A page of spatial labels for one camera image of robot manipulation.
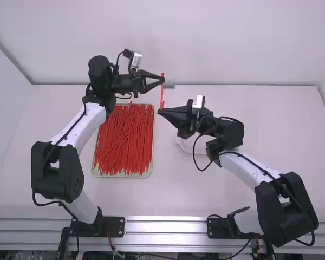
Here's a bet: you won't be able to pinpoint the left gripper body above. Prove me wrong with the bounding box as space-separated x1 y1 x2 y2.
111 68 149 99

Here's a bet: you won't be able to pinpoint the white dish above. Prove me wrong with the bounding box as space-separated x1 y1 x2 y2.
174 134 210 156

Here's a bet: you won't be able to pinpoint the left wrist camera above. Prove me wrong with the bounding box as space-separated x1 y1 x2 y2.
129 52 144 68

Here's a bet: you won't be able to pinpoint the pale tray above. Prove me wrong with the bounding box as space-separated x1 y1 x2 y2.
91 102 156 180

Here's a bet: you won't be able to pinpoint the silver rails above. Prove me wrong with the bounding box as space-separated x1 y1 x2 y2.
0 215 325 255

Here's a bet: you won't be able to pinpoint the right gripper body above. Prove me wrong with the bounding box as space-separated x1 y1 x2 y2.
177 99 215 140

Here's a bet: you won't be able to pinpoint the red wire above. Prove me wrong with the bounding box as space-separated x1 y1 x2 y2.
106 226 118 255

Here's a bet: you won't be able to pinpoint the orange cable tie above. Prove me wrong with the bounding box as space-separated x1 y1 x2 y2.
158 71 167 109

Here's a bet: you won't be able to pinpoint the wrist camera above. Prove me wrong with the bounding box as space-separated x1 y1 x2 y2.
193 94 206 109
129 52 144 68

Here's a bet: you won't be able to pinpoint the row of orange cable ties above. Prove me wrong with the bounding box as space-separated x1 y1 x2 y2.
95 103 155 177

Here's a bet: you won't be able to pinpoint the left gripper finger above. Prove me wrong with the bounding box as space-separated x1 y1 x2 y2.
144 79 166 95
136 69 166 82

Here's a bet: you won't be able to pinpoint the black cable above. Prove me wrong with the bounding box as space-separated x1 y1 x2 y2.
192 133 217 172
294 229 316 248
31 189 62 208
115 48 133 73

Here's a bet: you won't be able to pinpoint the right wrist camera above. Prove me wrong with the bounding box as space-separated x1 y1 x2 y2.
193 94 206 109

